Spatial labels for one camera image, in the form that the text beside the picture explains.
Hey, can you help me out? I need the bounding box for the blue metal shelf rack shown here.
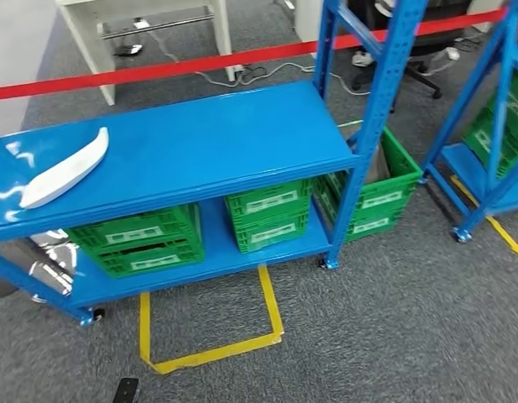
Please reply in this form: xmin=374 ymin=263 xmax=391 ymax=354
xmin=0 ymin=0 xmax=430 ymax=327

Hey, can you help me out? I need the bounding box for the white curved plastic part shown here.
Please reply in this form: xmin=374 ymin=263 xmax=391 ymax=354
xmin=19 ymin=126 xmax=109 ymax=212

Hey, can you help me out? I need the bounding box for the large open green crate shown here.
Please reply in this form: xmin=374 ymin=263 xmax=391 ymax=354
xmin=312 ymin=126 xmax=423 ymax=243

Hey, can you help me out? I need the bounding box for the red barrier band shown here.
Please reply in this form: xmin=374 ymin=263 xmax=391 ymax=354
xmin=0 ymin=8 xmax=508 ymax=103

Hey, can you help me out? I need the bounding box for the person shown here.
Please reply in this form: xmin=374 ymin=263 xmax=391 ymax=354
xmin=350 ymin=0 xmax=396 ymax=70

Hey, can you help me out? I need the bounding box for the black router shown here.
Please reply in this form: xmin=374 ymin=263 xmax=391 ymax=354
xmin=113 ymin=43 xmax=143 ymax=59

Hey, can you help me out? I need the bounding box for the chrome stool base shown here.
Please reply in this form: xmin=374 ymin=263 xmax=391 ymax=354
xmin=28 ymin=228 xmax=79 ymax=305

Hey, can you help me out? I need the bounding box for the white desk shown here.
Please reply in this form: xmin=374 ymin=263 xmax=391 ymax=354
xmin=56 ymin=0 xmax=243 ymax=107

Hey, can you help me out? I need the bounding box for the blue storage rack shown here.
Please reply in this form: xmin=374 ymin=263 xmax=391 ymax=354
xmin=421 ymin=0 xmax=518 ymax=244

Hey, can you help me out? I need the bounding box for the yellow floor tape square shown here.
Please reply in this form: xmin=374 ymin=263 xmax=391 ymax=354
xmin=450 ymin=174 xmax=518 ymax=258

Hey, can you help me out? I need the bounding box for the white floor cable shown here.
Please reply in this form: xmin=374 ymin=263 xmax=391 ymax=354
xmin=148 ymin=30 xmax=371 ymax=97

